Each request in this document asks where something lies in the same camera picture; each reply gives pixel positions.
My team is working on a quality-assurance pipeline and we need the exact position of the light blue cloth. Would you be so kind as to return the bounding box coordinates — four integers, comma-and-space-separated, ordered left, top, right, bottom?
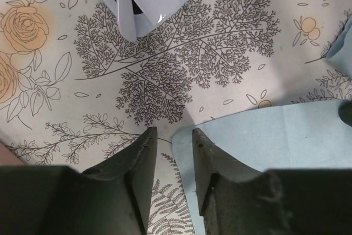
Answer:
170, 99, 352, 235
326, 18, 352, 78

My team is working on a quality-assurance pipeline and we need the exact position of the floral table mat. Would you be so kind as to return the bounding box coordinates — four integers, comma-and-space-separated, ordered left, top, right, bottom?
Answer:
1, 0, 351, 234

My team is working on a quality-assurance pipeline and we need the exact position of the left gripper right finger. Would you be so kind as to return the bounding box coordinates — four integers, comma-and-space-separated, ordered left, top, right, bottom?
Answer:
192, 129, 351, 234

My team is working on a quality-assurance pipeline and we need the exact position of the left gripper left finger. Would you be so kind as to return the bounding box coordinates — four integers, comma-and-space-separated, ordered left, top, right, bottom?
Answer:
1, 127, 157, 234

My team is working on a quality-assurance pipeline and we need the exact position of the pink glasses case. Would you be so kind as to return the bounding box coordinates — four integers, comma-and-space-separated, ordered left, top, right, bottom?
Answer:
0, 143, 24, 166

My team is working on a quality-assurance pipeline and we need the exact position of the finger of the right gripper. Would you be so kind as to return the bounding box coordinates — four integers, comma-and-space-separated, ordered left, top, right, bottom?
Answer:
338, 101, 352, 125

